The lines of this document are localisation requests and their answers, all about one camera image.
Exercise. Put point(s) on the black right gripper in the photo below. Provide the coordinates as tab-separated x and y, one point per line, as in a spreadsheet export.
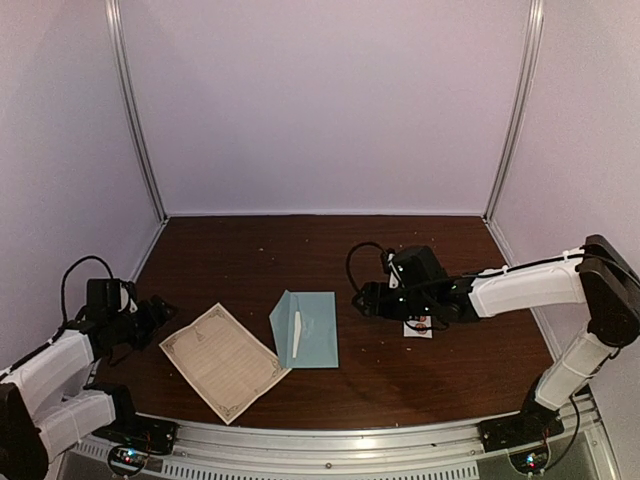
375	303

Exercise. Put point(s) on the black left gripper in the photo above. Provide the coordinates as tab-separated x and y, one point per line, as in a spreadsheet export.
153	323

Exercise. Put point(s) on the light blue envelope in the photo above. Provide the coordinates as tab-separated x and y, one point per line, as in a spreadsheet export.
318	348

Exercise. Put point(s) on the beige ornate letter paper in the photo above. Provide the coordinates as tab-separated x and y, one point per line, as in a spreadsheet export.
297	331

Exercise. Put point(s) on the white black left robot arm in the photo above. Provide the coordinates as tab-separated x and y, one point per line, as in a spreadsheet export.
46	408

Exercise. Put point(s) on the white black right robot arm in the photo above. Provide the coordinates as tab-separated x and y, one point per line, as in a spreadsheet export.
593	277

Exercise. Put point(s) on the sticker sheet with three seals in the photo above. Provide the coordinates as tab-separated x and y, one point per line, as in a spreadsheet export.
418	328

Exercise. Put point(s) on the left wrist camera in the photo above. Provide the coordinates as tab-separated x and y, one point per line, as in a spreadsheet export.
129	299

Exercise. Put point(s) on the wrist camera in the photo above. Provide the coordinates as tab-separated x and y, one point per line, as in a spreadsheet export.
129	299
390	268

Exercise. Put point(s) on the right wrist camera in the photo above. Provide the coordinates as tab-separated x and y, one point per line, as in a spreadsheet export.
390	268

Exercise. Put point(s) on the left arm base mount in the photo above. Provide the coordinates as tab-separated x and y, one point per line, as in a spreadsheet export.
136	442

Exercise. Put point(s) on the front aluminium rail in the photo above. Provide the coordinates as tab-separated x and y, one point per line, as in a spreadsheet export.
451	450

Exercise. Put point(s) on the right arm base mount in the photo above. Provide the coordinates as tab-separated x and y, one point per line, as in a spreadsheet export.
524	436

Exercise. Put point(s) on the left aluminium frame post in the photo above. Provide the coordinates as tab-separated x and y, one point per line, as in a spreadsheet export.
116	32

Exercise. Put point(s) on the aluminium frame post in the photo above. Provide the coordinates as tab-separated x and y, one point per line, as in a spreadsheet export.
529	60
116	32

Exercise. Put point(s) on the right aluminium frame post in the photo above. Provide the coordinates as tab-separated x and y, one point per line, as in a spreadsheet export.
529	60

